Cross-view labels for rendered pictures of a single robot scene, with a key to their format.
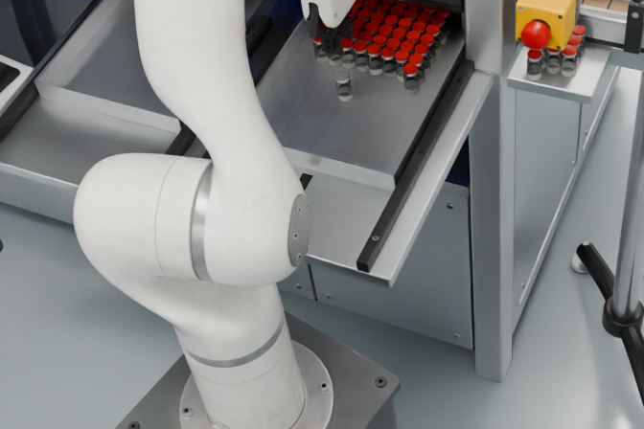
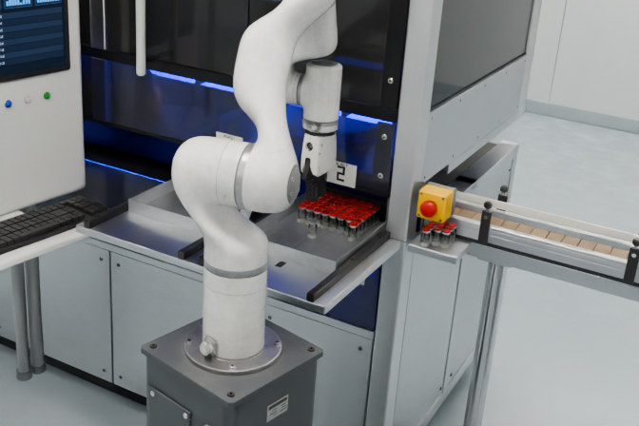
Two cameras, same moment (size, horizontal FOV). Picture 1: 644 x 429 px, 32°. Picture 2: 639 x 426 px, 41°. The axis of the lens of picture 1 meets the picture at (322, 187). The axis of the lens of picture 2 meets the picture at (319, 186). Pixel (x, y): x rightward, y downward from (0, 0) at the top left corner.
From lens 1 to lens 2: 0.79 m
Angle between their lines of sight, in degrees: 28
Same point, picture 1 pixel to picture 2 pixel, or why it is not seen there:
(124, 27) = not seen: hidden behind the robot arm
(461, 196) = (368, 339)
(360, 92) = (321, 236)
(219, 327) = (234, 244)
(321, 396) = (274, 347)
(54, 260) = (71, 401)
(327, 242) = (290, 288)
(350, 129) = (312, 248)
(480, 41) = (396, 218)
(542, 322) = not seen: outside the picture
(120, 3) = not seen: hidden behind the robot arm
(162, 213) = (225, 153)
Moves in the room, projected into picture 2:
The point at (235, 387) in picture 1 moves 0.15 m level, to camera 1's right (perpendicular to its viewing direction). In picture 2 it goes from (230, 298) to (312, 300)
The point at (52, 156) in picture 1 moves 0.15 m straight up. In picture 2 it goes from (129, 234) to (128, 176)
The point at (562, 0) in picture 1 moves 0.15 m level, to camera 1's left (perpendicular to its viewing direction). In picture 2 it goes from (445, 192) to (383, 190)
